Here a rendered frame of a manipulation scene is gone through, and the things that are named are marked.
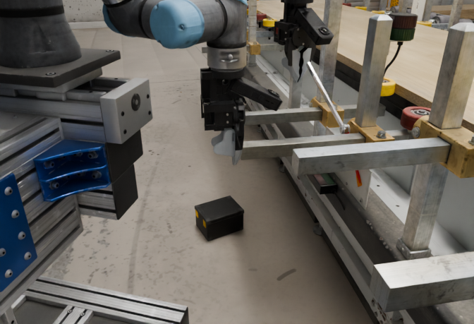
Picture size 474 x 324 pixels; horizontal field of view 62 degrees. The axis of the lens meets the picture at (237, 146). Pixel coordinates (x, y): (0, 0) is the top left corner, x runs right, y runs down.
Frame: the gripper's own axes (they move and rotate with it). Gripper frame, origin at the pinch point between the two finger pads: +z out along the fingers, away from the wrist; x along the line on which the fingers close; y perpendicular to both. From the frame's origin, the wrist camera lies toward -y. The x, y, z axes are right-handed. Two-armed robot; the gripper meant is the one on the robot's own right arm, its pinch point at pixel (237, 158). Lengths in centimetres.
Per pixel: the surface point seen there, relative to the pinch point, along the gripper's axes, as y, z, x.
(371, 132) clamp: -29.9, -4.3, 1.0
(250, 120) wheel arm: -7.9, 0.9, -23.4
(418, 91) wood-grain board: -52, -7, -16
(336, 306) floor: -44, 83, -28
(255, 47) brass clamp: -31, 1, -120
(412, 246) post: -29.1, 9.4, 22.7
